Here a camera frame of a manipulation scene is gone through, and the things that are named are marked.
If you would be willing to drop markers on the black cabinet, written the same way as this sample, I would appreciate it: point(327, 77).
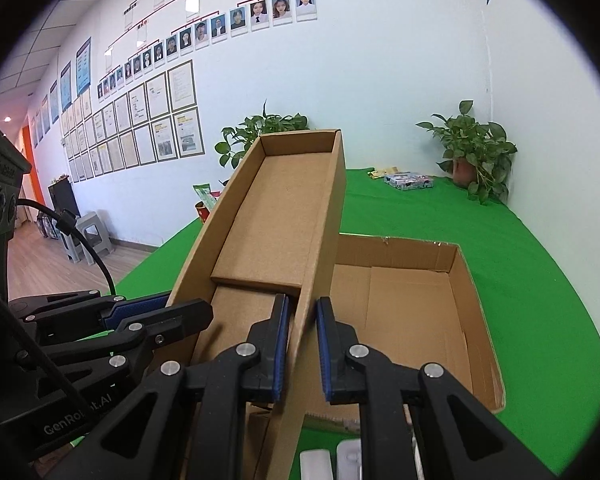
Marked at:
point(62, 200)

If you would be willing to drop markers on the yellow snack packets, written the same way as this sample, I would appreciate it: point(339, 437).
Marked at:
point(384, 172)

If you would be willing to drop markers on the green packet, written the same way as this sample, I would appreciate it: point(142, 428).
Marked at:
point(206, 194)

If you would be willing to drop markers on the low grey plastic stool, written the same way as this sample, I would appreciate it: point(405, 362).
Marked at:
point(71, 247)

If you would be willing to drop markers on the row of portrait photos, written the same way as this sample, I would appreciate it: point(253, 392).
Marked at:
point(220, 27)

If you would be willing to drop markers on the group of clear card holders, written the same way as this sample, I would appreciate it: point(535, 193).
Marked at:
point(192, 5)

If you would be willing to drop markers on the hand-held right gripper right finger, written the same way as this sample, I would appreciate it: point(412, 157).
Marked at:
point(325, 355)

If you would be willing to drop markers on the potted plant in terracotta pot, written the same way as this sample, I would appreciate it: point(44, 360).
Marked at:
point(472, 155)

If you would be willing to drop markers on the row of blue notice boards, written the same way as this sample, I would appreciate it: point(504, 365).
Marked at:
point(83, 65)

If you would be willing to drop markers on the white plastic case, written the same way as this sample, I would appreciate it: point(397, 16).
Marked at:
point(316, 466)

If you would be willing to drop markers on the green tablecloth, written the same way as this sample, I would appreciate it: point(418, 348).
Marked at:
point(405, 215)

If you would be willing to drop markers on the red can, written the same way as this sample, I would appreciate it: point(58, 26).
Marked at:
point(202, 212)

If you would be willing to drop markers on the leafy green potted plant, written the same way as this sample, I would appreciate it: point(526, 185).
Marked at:
point(260, 127)

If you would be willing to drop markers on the tall grey plastic stool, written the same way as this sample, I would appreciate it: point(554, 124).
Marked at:
point(96, 235)

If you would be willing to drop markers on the colourful printed flat box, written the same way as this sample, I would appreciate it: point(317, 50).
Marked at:
point(410, 181)

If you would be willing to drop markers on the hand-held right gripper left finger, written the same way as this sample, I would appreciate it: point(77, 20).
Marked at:
point(280, 350)

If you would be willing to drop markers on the white rectangular box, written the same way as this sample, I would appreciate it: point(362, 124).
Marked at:
point(350, 460)

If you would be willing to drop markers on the group of framed certificates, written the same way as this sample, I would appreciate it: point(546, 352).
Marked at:
point(145, 120)

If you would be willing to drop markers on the narrow cardboard insert tray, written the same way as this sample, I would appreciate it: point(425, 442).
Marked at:
point(275, 200)

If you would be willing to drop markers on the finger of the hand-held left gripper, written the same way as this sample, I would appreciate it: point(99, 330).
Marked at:
point(175, 317)
point(135, 310)

